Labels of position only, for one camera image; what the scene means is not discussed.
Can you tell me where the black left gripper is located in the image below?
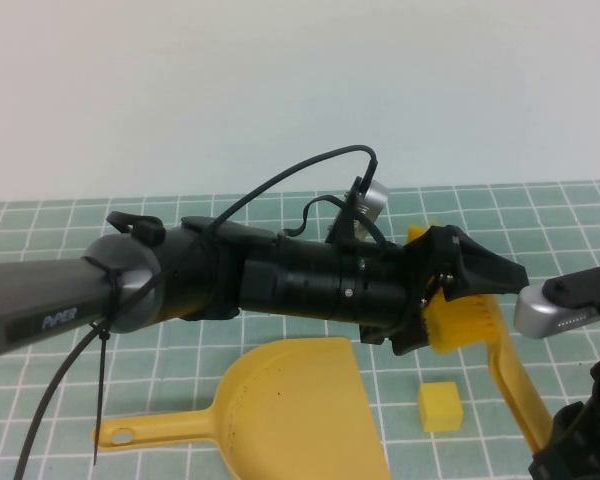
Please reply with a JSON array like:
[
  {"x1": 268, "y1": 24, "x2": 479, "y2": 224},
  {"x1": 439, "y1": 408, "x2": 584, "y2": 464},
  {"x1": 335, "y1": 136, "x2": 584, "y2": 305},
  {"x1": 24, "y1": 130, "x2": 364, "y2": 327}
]
[{"x1": 337, "y1": 225, "x2": 526, "y2": 357}]

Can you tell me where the yellow hand brush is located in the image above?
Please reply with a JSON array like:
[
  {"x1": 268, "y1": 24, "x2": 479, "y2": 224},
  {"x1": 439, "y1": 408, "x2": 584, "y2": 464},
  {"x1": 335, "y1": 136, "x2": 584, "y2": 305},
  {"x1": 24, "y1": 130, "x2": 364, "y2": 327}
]
[{"x1": 404, "y1": 219, "x2": 555, "y2": 451}]

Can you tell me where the yellow foam cube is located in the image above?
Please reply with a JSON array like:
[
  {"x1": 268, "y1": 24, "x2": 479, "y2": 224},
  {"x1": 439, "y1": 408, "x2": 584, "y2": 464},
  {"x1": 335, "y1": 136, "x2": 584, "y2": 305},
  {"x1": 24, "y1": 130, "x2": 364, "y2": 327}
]
[{"x1": 417, "y1": 382, "x2": 465, "y2": 432}]

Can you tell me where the yellow plastic dustpan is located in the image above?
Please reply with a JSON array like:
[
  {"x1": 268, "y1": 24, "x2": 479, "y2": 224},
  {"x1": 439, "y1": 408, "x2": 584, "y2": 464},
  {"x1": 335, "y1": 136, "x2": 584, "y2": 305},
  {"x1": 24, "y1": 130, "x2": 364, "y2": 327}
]
[{"x1": 93, "y1": 337, "x2": 392, "y2": 480}]

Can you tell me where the green checked tablecloth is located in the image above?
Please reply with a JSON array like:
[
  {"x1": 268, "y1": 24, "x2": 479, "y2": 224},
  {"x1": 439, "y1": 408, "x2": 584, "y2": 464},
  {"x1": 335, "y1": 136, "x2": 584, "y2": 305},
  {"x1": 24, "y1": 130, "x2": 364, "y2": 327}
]
[{"x1": 0, "y1": 180, "x2": 600, "y2": 480}]

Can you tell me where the black tethered port cap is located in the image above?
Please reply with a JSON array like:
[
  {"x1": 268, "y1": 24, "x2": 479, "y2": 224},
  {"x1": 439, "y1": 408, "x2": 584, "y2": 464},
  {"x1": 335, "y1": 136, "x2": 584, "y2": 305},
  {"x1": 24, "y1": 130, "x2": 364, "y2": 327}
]
[{"x1": 107, "y1": 211, "x2": 167, "y2": 247}]

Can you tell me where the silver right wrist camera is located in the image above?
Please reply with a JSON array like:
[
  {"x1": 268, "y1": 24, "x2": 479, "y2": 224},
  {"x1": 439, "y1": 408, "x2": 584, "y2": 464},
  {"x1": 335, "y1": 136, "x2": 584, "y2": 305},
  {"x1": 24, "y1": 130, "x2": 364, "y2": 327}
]
[{"x1": 513, "y1": 285, "x2": 600, "y2": 341}]

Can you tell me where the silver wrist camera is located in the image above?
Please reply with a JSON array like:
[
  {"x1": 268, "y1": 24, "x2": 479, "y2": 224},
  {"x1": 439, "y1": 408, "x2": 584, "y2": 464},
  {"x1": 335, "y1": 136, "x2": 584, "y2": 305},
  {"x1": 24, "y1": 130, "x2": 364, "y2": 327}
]
[
  {"x1": 513, "y1": 285, "x2": 600, "y2": 341},
  {"x1": 352, "y1": 182, "x2": 389, "y2": 236}
]

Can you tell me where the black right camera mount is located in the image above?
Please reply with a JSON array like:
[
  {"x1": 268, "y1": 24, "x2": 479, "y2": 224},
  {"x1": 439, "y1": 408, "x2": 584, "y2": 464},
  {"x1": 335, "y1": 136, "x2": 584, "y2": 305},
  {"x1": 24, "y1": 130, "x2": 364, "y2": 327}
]
[{"x1": 542, "y1": 262, "x2": 600, "y2": 326}]

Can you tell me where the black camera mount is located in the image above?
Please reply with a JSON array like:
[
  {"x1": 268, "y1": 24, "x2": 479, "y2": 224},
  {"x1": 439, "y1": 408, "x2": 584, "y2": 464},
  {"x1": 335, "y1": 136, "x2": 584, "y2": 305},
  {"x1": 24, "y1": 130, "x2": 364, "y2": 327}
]
[
  {"x1": 542, "y1": 262, "x2": 600, "y2": 326},
  {"x1": 327, "y1": 175, "x2": 381, "y2": 246}
]

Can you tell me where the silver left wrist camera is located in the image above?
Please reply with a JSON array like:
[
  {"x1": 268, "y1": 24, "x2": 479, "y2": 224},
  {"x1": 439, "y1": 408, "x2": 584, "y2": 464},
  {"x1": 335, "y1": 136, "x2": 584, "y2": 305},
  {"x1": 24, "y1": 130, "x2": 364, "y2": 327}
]
[{"x1": 352, "y1": 182, "x2": 389, "y2": 236}]

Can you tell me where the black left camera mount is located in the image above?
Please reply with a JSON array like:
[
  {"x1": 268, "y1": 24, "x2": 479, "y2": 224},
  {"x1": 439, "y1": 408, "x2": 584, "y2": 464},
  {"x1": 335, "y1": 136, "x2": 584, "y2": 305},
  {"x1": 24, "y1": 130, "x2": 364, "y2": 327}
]
[{"x1": 327, "y1": 175, "x2": 381, "y2": 246}]

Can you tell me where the thin black gripper wire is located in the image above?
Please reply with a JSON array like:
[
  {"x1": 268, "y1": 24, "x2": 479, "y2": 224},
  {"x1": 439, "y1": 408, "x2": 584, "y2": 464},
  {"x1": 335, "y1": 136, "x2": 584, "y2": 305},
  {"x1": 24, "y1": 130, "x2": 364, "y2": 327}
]
[{"x1": 278, "y1": 195, "x2": 406, "y2": 251}]

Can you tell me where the black cable tie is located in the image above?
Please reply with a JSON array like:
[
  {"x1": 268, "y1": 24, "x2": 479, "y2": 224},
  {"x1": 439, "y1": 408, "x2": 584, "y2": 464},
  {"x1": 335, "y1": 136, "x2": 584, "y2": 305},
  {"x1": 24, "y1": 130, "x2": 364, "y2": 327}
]
[{"x1": 82, "y1": 254, "x2": 124, "y2": 466}]

